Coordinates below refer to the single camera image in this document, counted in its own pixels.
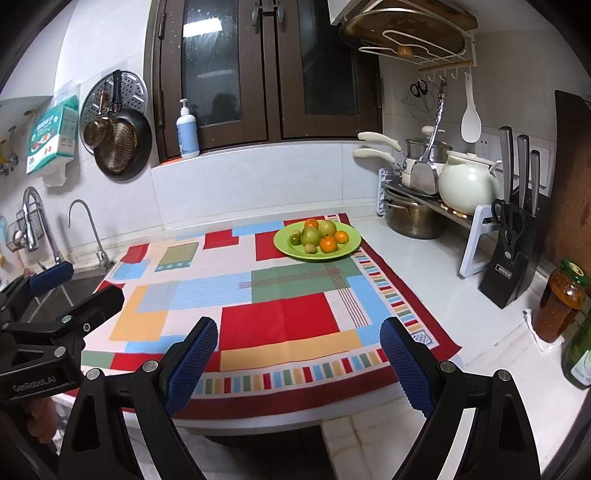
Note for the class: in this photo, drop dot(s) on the colourful patchwork tablecloth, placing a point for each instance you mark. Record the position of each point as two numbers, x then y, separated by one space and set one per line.
277 318

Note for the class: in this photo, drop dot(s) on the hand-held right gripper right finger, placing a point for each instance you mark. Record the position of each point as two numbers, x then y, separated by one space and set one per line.
406 364

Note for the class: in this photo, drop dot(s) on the tangerine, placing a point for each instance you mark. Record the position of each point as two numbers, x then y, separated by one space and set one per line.
311 223

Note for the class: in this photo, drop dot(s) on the perforated steel steamer plate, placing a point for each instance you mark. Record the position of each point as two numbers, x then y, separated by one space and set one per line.
131 87

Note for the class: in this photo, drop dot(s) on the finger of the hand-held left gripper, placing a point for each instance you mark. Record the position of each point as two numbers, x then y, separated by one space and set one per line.
51 277
97 307

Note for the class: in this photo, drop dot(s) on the person's left hand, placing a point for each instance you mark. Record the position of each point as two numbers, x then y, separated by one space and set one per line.
41 414

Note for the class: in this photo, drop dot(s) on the white pot rack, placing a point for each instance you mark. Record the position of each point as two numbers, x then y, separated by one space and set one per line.
475 240

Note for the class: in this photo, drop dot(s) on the green plate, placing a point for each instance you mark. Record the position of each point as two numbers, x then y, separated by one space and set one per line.
280 242

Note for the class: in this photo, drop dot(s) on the light blue lotion bottle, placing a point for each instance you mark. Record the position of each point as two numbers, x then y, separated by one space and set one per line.
188 134

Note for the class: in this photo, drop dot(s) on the wooden trivet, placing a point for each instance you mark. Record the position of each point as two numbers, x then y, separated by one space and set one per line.
457 213

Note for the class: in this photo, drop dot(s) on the black frying pan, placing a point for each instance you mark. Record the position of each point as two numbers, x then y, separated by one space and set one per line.
141 157

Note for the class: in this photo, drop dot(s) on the glass jar with green lid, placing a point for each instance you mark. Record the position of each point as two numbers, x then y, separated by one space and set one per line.
556 309

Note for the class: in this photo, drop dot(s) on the round green apple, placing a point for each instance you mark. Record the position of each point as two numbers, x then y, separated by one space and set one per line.
310 235

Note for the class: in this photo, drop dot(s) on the gold mesh strainer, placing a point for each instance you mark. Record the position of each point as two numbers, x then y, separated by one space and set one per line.
117 147

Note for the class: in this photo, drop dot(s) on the wall hook rack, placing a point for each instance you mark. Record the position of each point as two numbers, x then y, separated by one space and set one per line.
7 159

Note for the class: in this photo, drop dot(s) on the dark wooden window frame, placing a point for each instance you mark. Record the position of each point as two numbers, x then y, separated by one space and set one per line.
272 69

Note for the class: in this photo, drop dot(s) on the white rice spoon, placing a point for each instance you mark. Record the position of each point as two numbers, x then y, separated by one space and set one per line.
471 124

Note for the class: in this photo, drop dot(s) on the small copper pan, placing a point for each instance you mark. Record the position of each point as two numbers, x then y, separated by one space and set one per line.
97 133

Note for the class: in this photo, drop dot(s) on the slim chrome faucet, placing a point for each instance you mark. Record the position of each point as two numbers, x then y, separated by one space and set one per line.
99 249

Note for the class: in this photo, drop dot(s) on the black hanging scissors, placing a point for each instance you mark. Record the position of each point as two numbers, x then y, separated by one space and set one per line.
418 87

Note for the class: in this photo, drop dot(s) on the small orange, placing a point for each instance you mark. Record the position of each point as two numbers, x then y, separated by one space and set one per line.
341 237

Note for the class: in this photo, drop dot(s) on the tall chrome faucet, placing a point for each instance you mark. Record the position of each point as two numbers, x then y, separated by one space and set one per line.
32 230

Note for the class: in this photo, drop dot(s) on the steel sink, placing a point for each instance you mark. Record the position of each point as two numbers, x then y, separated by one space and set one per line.
78 288

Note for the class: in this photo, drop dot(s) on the white ceramic teapot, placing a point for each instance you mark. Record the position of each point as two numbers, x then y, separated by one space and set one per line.
466 189

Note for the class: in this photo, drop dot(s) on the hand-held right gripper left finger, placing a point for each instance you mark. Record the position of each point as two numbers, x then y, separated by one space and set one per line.
194 364

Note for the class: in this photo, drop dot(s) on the brown wooden board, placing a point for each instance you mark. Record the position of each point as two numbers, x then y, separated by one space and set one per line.
572 184

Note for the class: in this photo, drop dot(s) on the yellow-green apple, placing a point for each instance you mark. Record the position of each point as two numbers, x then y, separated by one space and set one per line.
327 227

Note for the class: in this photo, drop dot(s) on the brown kiwi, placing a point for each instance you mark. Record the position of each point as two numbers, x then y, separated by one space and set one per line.
310 249

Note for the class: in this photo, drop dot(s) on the large steel pot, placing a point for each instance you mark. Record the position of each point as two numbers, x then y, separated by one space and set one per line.
411 217

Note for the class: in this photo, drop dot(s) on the white cloth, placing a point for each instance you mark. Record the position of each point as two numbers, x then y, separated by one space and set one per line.
531 325

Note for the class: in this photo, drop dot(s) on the steel spatula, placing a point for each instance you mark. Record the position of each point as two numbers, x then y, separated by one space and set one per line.
425 177

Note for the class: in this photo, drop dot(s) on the black knife block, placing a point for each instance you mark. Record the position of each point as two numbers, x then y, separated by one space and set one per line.
505 277

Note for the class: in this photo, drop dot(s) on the green glass bottle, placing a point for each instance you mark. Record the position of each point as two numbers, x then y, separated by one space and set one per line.
577 360

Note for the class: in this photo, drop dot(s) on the teal and white box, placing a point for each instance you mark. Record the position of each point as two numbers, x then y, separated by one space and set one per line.
51 138

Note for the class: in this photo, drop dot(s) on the black kitchen scissors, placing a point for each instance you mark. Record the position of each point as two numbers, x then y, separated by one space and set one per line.
510 230

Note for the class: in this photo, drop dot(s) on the round wooden cutting board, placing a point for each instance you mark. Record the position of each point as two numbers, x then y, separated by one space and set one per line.
369 27

